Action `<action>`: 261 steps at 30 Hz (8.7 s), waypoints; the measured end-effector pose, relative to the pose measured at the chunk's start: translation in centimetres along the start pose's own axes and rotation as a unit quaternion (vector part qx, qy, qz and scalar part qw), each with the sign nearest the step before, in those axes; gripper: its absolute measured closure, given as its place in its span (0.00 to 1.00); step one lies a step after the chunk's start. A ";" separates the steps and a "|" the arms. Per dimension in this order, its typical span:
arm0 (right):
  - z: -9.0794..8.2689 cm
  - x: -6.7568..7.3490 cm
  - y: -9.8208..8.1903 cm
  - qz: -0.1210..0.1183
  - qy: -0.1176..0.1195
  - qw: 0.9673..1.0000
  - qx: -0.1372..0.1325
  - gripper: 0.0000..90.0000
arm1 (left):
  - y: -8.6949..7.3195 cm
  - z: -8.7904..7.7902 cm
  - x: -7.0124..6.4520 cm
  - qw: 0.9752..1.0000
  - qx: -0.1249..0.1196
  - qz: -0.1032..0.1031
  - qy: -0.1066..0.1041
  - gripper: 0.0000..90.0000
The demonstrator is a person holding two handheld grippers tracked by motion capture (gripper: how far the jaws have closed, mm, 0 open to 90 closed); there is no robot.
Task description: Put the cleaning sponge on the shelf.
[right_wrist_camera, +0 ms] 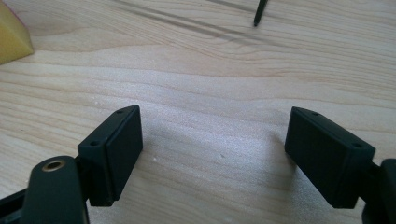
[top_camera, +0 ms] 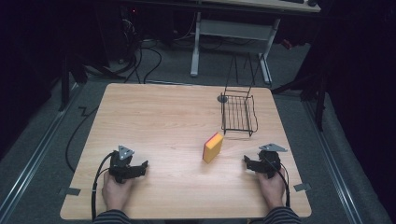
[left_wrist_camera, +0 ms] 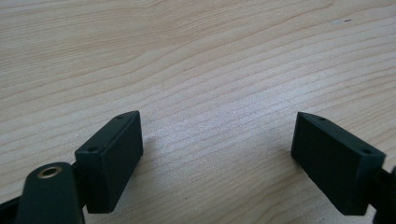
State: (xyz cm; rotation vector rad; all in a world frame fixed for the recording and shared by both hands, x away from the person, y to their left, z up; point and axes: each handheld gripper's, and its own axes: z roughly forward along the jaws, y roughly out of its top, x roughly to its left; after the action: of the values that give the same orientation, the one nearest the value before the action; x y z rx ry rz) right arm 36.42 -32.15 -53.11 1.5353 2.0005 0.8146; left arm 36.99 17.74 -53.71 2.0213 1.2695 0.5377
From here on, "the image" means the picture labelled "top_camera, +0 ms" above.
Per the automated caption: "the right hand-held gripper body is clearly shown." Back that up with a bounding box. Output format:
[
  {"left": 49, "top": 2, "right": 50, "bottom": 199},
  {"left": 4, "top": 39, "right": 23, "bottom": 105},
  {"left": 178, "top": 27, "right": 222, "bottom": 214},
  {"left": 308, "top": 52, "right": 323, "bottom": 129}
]
[{"left": 257, "top": 143, "right": 289, "bottom": 180}]

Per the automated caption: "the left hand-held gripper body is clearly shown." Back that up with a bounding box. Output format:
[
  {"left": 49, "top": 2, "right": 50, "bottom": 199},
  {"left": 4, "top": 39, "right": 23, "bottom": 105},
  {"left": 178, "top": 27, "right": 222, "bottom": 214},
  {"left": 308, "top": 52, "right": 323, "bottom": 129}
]
[{"left": 108, "top": 145, "right": 142, "bottom": 184}]

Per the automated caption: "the person's right hand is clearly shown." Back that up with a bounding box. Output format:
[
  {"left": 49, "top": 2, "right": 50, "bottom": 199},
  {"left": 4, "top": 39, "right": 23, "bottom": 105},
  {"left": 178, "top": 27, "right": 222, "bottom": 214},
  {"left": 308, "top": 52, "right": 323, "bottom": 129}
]
[{"left": 255, "top": 167, "right": 288, "bottom": 210}]

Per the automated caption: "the person's left hand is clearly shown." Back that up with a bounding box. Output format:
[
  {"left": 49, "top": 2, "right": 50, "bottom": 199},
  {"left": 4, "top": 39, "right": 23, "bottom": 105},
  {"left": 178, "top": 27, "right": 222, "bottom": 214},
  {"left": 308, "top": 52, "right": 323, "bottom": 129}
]
[{"left": 101, "top": 171, "right": 134, "bottom": 213}]

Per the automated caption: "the wooden table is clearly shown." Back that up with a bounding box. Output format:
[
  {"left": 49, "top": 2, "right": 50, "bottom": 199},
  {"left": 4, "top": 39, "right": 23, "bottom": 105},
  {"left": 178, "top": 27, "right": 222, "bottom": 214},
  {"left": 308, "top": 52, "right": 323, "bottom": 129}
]
[{"left": 59, "top": 82, "right": 313, "bottom": 220}]

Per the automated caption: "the yellow sponge with red side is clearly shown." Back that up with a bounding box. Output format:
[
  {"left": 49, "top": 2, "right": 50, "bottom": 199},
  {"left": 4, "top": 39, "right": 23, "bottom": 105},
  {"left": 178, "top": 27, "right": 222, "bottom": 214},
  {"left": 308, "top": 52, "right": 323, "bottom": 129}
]
[{"left": 202, "top": 132, "right": 225, "bottom": 164}]

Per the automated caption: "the grey tape piece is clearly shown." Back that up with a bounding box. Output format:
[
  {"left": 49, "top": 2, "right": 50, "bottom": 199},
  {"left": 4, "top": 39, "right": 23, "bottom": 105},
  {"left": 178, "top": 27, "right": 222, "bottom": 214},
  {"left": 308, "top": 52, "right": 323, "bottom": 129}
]
[
  {"left": 292, "top": 182, "right": 312, "bottom": 192},
  {"left": 58, "top": 186, "right": 82, "bottom": 197}
]

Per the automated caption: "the black stand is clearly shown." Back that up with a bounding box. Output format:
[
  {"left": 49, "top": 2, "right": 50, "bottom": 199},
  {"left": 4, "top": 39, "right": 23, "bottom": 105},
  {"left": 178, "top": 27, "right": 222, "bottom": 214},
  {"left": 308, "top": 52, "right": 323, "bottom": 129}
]
[
  {"left": 57, "top": 52, "right": 90, "bottom": 112},
  {"left": 271, "top": 62, "right": 331, "bottom": 133}
]

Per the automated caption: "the white-legged desk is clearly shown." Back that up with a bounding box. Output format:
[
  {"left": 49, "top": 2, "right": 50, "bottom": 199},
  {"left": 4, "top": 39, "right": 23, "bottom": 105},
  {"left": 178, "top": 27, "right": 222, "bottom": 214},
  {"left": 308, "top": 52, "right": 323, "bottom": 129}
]
[{"left": 189, "top": 0, "right": 322, "bottom": 87}]

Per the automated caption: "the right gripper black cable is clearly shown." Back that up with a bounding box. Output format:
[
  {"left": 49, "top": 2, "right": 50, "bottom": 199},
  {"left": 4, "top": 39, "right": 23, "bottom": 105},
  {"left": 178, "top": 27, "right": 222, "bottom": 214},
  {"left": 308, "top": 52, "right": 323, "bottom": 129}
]
[{"left": 266, "top": 158, "right": 291, "bottom": 208}]

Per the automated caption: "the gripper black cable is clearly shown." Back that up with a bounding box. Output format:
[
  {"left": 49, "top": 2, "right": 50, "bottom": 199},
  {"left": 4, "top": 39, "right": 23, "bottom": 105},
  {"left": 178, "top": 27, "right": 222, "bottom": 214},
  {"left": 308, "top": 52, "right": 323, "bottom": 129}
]
[
  {"left": 91, "top": 151, "right": 116, "bottom": 220},
  {"left": 266, "top": 158, "right": 291, "bottom": 208}
]

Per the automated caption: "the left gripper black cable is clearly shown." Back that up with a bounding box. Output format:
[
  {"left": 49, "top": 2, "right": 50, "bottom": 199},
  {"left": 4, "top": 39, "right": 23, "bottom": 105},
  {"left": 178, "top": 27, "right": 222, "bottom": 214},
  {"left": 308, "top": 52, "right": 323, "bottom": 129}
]
[{"left": 91, "top": 151, "right": 116, "bottom": 220}]

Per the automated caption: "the black wire basket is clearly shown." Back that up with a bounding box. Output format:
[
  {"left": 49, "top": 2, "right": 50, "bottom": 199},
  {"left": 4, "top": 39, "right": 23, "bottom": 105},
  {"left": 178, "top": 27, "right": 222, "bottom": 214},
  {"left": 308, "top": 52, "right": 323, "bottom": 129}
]
[{"left": 219, "top": 52, "right": 260, "bottom": 138}]

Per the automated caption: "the black floor cable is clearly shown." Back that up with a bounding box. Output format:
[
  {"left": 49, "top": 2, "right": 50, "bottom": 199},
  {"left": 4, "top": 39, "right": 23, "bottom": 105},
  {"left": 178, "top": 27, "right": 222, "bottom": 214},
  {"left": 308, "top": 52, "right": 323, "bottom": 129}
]
[{"left": 64, "top": 105, "right": 101, "bottom": 174}]

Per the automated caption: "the metal floor rail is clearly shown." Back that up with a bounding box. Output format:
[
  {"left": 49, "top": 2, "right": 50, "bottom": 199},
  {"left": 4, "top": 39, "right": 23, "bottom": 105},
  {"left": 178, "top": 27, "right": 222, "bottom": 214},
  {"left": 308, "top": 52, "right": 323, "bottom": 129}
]
[
  {"left": 0, "top": 81, "right": 82, "bottom": 218},
  {"left": 302, "top": 100, "right": 364, "bottom": 224}
]

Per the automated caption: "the bundle of black cables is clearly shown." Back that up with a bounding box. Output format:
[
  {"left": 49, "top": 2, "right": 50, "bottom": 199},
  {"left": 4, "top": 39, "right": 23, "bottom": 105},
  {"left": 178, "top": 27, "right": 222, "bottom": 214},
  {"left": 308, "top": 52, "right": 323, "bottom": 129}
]
[{"left": 83, "top": 17, "right": 163, "bottom": 85}]

